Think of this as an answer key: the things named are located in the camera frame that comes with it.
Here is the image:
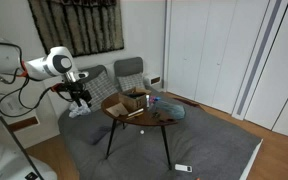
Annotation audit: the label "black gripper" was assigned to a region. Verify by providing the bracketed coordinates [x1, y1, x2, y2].
[60, 81, 93, 108]

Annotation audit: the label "white nightstand brown drawer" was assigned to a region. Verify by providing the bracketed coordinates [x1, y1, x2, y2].
[0, 89, 62, 150]
[143, 74, 164, 91]

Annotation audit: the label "white panel door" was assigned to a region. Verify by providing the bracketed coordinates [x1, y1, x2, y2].
[244, 0, 288, 142]

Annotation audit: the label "shaggy beige black wall rug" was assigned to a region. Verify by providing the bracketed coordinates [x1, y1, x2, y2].
[27, 0, 125, 57]

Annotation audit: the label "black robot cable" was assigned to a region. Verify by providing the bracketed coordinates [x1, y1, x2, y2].
[0, 40, 72, 119]

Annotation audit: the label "dark wooden side table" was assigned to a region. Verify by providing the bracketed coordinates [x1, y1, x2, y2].
[100, 91, 179, 171]

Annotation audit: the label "white patterned blanket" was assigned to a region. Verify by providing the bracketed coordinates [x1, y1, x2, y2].
[68, 99, 92, 119]

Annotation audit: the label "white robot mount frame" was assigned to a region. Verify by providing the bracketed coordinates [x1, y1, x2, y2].
[0, 93, 59, 180]

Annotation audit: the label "gray futon mattress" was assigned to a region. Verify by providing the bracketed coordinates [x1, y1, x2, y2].
[57, 87, 264, 180]

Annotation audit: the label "blue folded cloth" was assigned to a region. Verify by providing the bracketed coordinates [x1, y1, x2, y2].
[149, 99, 187, 121]

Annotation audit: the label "brown cardboard box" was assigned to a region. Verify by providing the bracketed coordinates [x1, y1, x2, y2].
[117, 86, 153, 113]

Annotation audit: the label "white remote control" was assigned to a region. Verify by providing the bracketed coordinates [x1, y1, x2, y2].
[174, 163, 194, 173]

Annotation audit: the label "beige paper napkin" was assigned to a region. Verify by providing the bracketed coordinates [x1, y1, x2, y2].
[105, 102, 130, 118]

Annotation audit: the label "small gray plaid pillow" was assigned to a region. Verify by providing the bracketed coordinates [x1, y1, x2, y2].
[116, 72, 147, 93]

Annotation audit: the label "small gray sofa headrest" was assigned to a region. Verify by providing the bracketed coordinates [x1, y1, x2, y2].
[113, 56, 145, 78]

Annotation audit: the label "large gray sofa headrest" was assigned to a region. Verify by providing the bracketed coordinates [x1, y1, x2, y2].
[77, 64, 109, 80]

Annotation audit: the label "white marker pen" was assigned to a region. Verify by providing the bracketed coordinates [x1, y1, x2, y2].
[126, 111, 145, 118]

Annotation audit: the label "white closet doors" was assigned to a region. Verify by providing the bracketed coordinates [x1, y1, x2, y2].
[165, 0, 272, 115]

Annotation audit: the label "large gray plaid pillow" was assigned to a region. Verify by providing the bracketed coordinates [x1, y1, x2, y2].
[83, 70, 119, 113]

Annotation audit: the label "small black device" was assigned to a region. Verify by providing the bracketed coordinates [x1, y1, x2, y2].
[157, 116, 177, 123]

